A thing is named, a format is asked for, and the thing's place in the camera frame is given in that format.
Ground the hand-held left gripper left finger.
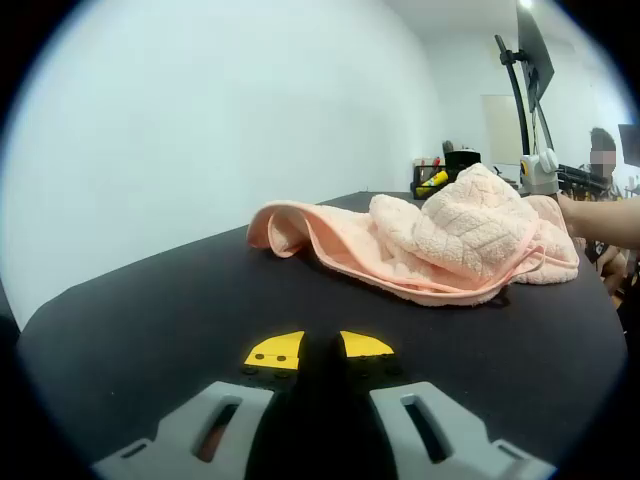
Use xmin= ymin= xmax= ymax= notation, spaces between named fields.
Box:
xmin=92 ymin=329 xmax=321 ymax=480

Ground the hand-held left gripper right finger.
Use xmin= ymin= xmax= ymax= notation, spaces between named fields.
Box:
xmin=322 ymin=329 xmax=559 ymax=480

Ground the pink towel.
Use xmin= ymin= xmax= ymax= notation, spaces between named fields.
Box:
xmin=247 ymin=163 xmax=581 ymax=307

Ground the black monitor stand pole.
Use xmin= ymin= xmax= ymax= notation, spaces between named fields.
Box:
xmin=493 ymin=33 xmax=556 ymax=161

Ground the black organizer box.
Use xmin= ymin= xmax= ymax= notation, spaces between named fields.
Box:
xmin=412 ymin=148 xmax=484 ymax=199

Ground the small dark monitor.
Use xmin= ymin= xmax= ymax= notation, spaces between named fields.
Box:
xmin=618 ymin=123 xmax=640 ymax=165

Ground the yellow bottle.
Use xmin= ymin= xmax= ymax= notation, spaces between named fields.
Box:
xmin=415 ymin=170 xmax=450 ymax=197

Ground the black table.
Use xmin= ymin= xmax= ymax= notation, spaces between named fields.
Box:
xmin=17 ymin=190 xmax=629 ymax=480

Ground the dark monitor on stand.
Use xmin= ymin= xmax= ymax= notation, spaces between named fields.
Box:
xmin=516 ymin=0 xmax=556 ymax=114

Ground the white wall board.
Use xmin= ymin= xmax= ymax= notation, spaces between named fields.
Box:
xmin=481 ymin=94 xmax=522 ymax=165

